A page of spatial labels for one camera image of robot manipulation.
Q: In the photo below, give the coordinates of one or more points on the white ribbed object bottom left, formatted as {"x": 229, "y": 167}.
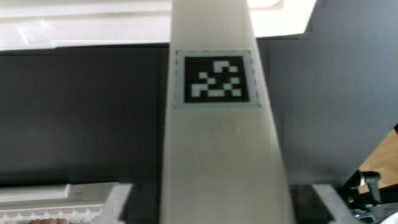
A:
{"x": 67, "y": 201}

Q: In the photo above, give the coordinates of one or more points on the wooden board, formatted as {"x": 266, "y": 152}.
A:
{"x": 382, "y": 159}

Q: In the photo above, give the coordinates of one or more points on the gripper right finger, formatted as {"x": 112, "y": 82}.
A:
{"x": 318, "y": 205}

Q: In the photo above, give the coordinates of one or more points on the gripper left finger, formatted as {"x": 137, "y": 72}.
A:
{"x": 131, "y": 205}

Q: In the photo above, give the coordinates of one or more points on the white desk top tray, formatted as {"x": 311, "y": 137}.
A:
{"x": 89, "y": 20}

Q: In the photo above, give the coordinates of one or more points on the black metal clamp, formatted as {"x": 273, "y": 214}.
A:
{"x": 360, "y": 195}

